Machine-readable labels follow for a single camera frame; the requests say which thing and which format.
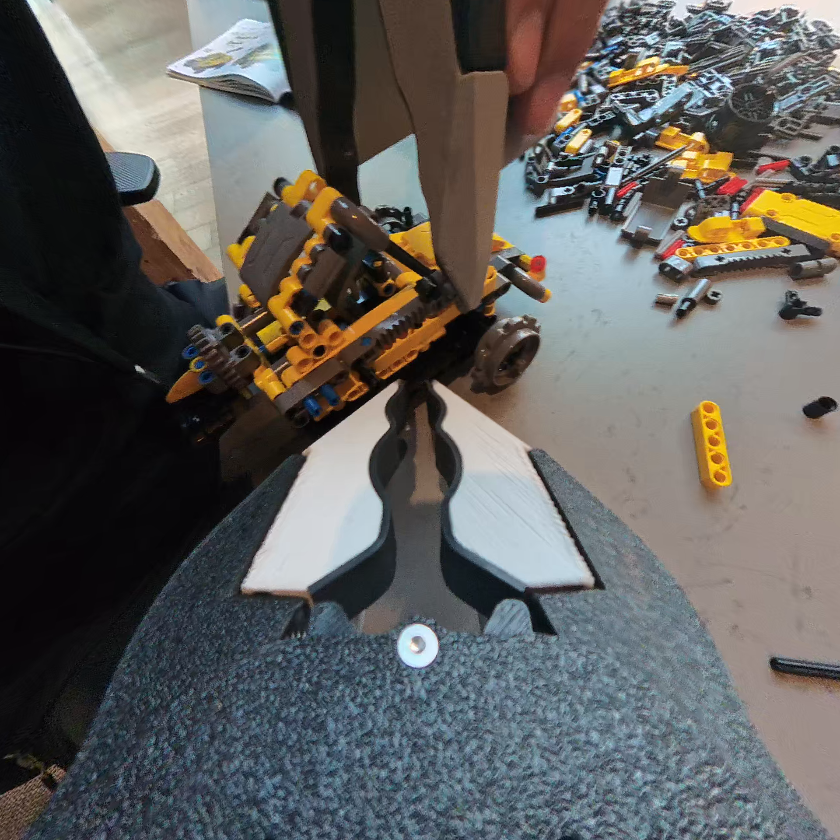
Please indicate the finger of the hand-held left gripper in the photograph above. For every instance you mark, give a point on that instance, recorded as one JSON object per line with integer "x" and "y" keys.
{"x": 295, "y": 59}
{"x": 459, "y": 184}

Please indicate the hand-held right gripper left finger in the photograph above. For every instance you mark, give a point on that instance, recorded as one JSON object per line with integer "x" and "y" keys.
{"x": 328, "y": 525}

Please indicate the black spoked wheel rim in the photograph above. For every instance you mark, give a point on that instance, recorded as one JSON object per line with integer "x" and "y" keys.
{"x": 745, "y": 111}

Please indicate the small black bush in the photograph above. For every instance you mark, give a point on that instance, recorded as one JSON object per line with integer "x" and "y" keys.
{"x": 819, "y": 407}

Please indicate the black axle rod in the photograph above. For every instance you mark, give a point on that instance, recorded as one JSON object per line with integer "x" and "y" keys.
{"x": 807, "y": 668}

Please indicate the brown wooden beam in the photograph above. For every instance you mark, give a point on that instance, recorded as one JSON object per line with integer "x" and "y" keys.
{"x": 177, "y": 243}

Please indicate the person's black jacket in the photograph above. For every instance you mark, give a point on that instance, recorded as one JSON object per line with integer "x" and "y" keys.
{"x": 65, "y": 394}

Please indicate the pile of dark brick pieces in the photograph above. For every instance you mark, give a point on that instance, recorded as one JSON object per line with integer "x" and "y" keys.
{"x": 689, "y": 79}

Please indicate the yellow short five-hole beam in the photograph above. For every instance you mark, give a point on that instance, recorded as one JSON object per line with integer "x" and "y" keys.
{"x": 711, "y": 446}

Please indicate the open instruction booklet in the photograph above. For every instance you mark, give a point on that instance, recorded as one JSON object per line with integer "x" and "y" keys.
{"x": 229, "y": 59}

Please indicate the yellow toy brick vehicle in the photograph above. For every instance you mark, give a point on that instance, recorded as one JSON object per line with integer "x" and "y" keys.
{"x": 328, "y": 302}

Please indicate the person's left hand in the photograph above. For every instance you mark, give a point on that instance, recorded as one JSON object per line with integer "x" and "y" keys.
{"x": 544, "y": 59}

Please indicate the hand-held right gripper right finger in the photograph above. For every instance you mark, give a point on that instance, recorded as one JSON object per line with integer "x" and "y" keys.
{"x": 512, "y": 525}

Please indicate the black office chair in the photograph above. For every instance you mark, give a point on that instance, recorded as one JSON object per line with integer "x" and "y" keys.
{"x": 134, "y": 177}

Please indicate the black pin connector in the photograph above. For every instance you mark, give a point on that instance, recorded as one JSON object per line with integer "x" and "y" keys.
{"x": 797, "y": 307}

